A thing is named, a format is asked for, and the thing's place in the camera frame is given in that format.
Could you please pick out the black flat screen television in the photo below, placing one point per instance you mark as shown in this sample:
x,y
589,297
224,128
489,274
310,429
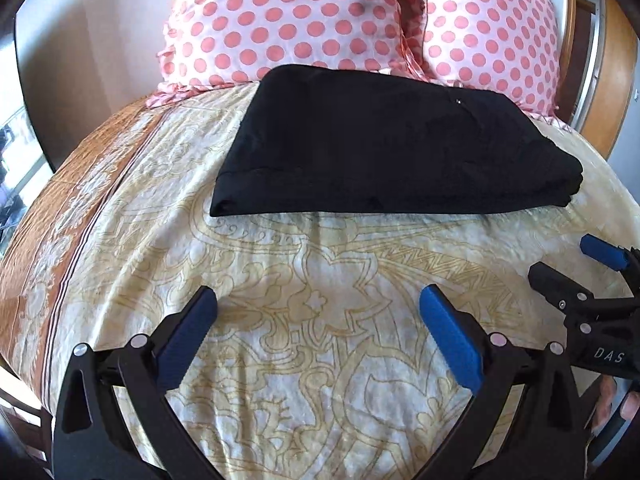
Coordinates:
x,y
30,85

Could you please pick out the person's right hand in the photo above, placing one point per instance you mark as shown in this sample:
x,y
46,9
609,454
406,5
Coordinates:
x,y
607,400

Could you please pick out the black pants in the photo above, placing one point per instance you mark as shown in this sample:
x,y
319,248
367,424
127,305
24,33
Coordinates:
x,y
380,145

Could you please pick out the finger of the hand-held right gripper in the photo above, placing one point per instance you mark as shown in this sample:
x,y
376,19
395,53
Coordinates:
x,y
607,252
557,287

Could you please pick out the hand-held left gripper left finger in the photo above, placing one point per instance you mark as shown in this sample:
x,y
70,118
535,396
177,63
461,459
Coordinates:
x,y
185,335

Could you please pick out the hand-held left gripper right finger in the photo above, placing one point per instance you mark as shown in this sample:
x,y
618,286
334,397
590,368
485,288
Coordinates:
x,y
452,335

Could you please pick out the yellow patterned bed sheet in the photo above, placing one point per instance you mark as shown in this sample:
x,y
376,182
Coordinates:
x,y
280,270

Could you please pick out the small pink polka dot pillow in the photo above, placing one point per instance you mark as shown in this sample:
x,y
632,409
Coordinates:
x,y
490,30

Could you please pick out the large pink polka dot pillow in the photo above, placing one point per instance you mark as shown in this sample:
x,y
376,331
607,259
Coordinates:
x,y
290,15

